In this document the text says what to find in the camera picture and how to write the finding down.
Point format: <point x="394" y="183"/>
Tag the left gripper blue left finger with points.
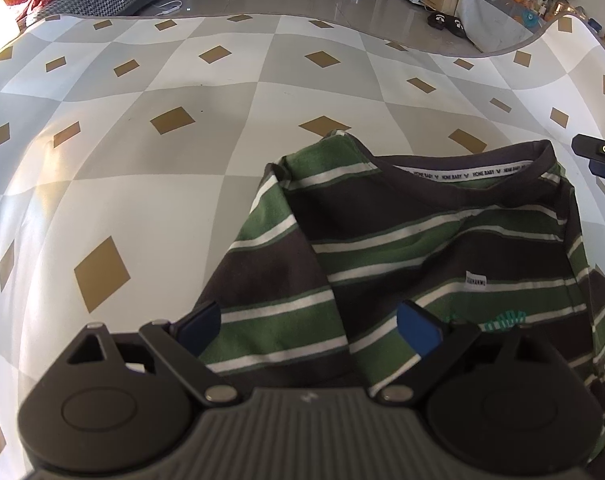
<point x="178" y="346"/>

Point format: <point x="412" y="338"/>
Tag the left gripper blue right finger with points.
<point x="437" y="344"/>

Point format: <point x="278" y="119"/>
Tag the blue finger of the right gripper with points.
<point x="592" y="149"/>

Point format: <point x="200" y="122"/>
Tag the green brown striped shirt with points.
<point x="337" y="237"/>

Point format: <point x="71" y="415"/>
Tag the white cloth covered counter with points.
<point x="496" y="25"/>

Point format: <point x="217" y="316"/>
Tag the checkered diamond pattern tablecloth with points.
<point x="131" y="152"/>

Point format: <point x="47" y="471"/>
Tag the black slippers pair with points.
<point x="441" y="21"/>

